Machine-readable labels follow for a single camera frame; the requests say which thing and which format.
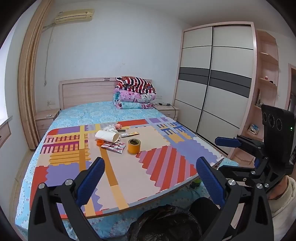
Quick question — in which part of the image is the wooden headboard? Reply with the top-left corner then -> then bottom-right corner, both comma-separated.
58,77 -> 153,110

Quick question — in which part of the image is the wall air conditioner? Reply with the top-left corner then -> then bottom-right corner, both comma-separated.
55,9 -> 95,25

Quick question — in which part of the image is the wooden door frame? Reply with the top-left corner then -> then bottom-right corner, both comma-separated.
285,62 -> 296,112

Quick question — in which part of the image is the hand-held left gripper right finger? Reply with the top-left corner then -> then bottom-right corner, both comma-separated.
196,157 -> 274,241

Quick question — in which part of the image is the dark cloth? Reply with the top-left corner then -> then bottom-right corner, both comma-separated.
189,197 -> 220,234

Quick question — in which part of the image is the white paper cup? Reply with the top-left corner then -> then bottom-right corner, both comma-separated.
95,130 -> 121,143

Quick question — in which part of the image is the wooden nightstand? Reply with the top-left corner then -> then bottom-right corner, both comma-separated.
35,109 -> 61,141
153,105 -> 180,121

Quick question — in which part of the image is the pink printed folded quilt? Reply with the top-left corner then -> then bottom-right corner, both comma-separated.
113,88 -> 157,103

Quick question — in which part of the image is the bed with blue floral sheet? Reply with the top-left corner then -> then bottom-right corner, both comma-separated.
15,101 -> 240,241

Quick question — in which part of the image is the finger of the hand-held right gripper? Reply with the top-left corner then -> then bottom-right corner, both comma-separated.
215,136 -> 243,149
217,165 -> 255,186

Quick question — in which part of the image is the colourful patterned mat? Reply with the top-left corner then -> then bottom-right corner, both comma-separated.
30,117 -> 225,219

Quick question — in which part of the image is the air conditioner cable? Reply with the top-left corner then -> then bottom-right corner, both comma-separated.
43,23 -> 56,86

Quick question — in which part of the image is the orange tape roll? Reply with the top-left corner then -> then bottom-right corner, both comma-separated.
128,138 -> 142,154

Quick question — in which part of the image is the wooden corner shelf unit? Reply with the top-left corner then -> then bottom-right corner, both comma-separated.
229,29 -> 279,163

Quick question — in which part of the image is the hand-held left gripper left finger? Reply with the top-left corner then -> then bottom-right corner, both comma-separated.
28,157 -> 105,241

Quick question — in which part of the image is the sliding door wardrobe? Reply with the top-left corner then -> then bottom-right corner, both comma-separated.
172,22 -> 257,158

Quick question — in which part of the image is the red printed booklet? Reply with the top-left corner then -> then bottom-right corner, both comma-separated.
101,142 -> 126,154

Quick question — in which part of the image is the wooden window sill cabinet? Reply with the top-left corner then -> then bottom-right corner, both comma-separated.
0,116 -> 12,149

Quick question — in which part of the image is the turquoise printed folded quilt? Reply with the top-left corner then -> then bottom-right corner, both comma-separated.
116,101 -> 154,110

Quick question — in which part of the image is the person's right forearm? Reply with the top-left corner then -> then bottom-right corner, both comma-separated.
268,175 -> 296,241

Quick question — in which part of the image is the black trash bag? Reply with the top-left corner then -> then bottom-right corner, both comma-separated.
128,204 -> 203,241

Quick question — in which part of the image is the power strip with cable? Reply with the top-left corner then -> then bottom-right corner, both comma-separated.
158,102 -> 176,116

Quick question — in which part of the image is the striped folded blanket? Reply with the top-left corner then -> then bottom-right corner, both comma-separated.
116,76 -> 154,93

